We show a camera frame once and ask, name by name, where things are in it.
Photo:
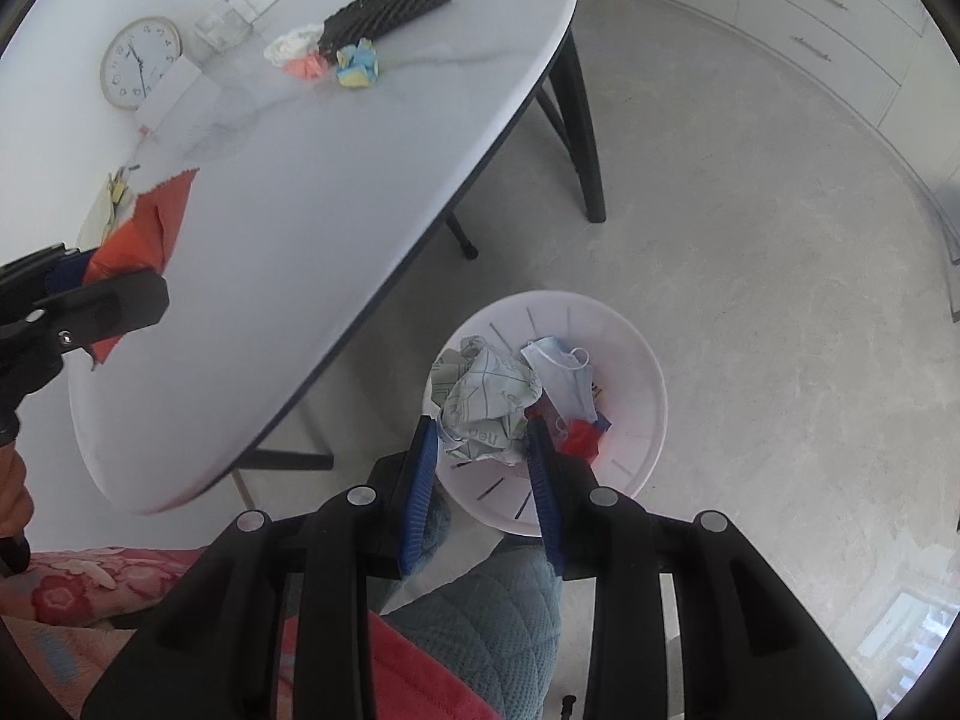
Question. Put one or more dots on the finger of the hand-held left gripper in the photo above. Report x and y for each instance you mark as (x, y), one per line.
(37, 264)
(112, 307)

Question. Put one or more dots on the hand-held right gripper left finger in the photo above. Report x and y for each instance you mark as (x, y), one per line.
(421, 495)

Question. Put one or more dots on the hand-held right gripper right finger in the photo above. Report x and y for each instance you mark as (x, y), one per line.
(541, 495)

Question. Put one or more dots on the orange snack wrapper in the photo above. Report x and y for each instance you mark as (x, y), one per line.
(146, 240)

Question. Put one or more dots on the grey printed paper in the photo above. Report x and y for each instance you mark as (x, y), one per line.
(484, 405)

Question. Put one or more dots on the blue face mask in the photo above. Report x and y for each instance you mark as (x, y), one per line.
(562, 375)

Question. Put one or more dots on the pale pink waste bin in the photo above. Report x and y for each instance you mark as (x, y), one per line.
(637, 390)

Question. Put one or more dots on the person's left hand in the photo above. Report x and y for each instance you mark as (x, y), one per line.
(11, 491)

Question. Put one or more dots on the teal quilted pants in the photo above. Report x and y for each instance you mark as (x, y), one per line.
(487, 637)

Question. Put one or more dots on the white folded card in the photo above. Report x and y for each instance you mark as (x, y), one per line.
(169, 94)

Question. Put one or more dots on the red floral fleece garment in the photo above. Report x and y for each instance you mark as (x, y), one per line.
(90, 600)

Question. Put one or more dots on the crumpled pink paper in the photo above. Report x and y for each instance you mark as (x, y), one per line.
(306, 67)

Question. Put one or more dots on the crumpled white tissue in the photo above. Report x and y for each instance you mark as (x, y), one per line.
(289, 43)

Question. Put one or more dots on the white oval table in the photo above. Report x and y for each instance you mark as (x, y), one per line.
(585, 165)

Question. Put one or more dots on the crumpled yellow and blue paper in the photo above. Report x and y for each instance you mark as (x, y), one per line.
(358, 64)

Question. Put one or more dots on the black foam mesh sleeve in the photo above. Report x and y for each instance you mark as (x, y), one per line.
(382, 7)

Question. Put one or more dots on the white drawer cabinet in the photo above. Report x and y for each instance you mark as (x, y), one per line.
(810, 7)

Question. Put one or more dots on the round white wall clock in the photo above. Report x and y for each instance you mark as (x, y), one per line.
(141, 64)

